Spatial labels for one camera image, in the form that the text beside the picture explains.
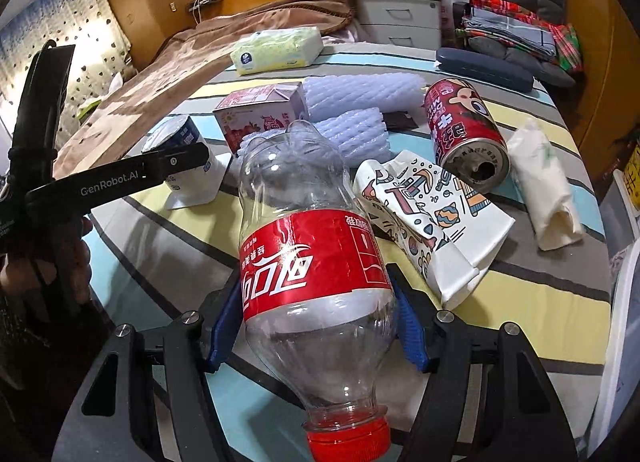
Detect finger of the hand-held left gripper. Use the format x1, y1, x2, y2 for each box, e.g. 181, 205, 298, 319
142, 141, 211, 184
9, 41, 77, 155

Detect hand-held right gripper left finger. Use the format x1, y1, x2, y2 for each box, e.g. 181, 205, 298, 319
60, 285, 251, 462

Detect pink milk carton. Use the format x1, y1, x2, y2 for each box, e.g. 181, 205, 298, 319
212, 82, 310, 155

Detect clear plastic bottle red label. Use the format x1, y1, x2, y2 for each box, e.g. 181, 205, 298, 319
237, 119, 398, 460

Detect red cartoon drink can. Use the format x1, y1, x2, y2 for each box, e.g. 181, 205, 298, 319
424, 78, 511, 188

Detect printed white paper bag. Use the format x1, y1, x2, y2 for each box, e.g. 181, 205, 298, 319
352, 149, 517, 310

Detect person's left hand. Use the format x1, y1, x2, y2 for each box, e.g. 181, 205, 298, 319
64, 217, 94, 312

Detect purple fluffy item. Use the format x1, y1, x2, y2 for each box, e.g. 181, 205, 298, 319
300, 110, 390, 169
302, 71, 426, 122

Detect white blue paper cup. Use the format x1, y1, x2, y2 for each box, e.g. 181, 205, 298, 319
141, 115, 226, 210

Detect white panel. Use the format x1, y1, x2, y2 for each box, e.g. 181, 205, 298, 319
597, 242, 640, 405

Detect green white tissue pack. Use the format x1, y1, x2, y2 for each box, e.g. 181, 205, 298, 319
231, 26, 324, 76

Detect striped bed sheet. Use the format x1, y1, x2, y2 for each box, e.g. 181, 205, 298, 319
50, 35, 613, 462

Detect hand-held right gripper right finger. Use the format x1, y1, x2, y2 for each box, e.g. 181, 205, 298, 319
385, 262, 581, 462

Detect blue patterned curtain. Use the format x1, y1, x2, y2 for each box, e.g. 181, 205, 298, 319
0, 0, 133, 138

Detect crumpled cream paper bag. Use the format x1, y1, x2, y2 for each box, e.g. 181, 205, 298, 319
506, 117, 585, 250

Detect brown blanket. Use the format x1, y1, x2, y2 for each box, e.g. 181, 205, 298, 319
52, 0, 358, 178

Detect grey drawer nightstand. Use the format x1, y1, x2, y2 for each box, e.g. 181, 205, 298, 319
356, 0, 443, 49

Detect folded plaid clothes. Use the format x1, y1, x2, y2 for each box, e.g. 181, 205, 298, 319
455, 0, 583, 74

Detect dark blue glasses case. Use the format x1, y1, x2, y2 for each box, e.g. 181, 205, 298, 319
435, 46, 535, 92

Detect purple fluffy item on bed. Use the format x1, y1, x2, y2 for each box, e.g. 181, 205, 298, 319
302, 71, 426, 122

